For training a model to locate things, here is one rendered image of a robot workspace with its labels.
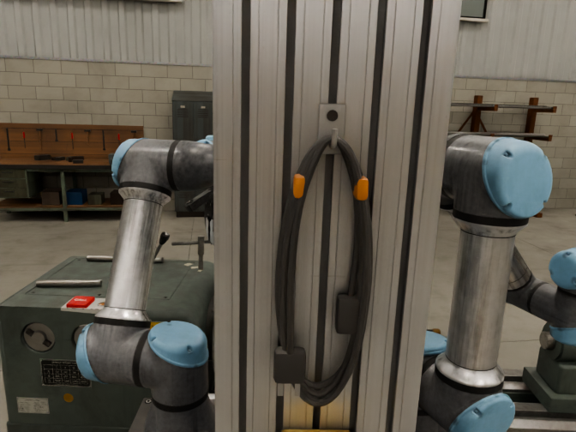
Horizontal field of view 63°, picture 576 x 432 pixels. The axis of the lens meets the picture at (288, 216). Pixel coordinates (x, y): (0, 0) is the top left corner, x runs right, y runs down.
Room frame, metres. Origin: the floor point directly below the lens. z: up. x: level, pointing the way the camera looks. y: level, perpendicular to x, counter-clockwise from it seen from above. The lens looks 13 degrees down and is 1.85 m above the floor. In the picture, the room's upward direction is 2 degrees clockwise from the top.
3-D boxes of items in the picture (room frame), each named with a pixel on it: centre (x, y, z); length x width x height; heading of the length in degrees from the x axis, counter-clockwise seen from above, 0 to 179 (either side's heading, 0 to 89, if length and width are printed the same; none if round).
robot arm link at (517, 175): (0.76, -0.33, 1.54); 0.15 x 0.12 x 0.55; 23
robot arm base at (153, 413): (0.87, 0.21, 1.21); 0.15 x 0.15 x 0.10
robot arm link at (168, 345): (0.87, 0.22, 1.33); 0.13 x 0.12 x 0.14; 81
